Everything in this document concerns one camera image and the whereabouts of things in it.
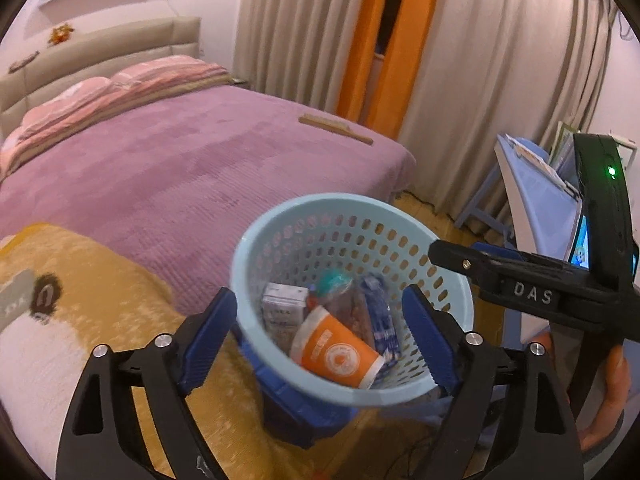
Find blue plastic stool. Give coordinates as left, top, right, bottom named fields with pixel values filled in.
left=239, top=330, right=361, bottom=450

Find blue patterned packet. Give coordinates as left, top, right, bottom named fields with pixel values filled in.
left=360, top=274, right=401, bottom=366

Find tablet with bright screen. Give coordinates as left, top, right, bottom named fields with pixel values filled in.
left=569, top=212, right=640, bottom=281

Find beige curtain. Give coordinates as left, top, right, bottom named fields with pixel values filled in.
left=397, top=0, right=623, bottom=161
left=232, top=0, right=381, bottom=118

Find orange plush toy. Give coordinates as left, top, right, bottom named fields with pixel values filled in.
left=48, top=22, right=75, bottom=45

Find small dark plush toy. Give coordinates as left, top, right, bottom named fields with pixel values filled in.
left=7, top=52, right=40, bottom=73

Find teal lid bottle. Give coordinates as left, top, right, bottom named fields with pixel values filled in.
left=307, top=270, right=353, bottom=311

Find beige upholstered bed headboard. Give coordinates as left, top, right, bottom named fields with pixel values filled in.
left=0, top=16, right=202, bottom=133

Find orange paper cup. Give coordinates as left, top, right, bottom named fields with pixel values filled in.
left=289, top=305, right=386, bottom=391

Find purple bedspread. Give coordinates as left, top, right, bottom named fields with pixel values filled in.
left=0, top=85, right=417, bottom=316

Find brown plastic wrapper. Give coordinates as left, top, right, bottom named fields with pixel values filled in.
left=330, top=290, right=381, bottom=351

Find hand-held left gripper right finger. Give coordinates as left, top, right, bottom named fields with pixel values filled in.
left=401, top=285, right=585, bottom=480

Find black cable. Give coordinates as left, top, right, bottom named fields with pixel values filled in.
left=390, top=430, right=451, bottom=480

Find pink quilt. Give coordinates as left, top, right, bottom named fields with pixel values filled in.
left=0, top=55, right=236, bottom=181

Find small white carton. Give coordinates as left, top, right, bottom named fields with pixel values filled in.
left=261, top=282, right=310, bottom=348

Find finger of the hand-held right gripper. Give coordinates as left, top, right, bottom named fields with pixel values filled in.
left=470, top=242, right=526, bottom=261
left=428, top=239, right=488, bottom=286

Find dark window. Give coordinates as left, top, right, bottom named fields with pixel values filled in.
left=374, top=0, right=408, bottom=56

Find yellow round blanket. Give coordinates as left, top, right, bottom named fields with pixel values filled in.
left=0, top=222, right=381, bottom=480

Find wooden stick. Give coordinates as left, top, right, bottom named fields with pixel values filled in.
left=298, top=115, right=375, bottom=147

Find orange curtain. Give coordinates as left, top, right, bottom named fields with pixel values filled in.
left=372, top=0, right=446, bottom=142
left=336, top=0, right=396, bottom=122

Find person's right hand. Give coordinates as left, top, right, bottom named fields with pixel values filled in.
left=575, top=342, right=632, bottom=453

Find light blue perforated basket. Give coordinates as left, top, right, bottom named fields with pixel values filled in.
left=230, top=191, right=475, bottom=407

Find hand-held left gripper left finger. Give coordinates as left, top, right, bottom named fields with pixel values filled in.
left=55, top=287, right=238, bottom=480

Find green framed picture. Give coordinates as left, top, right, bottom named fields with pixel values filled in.
left=549, top=121, right=576, bottom=171

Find blue plastic chair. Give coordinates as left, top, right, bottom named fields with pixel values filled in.
left=454, top=132, right=588, bottom=266

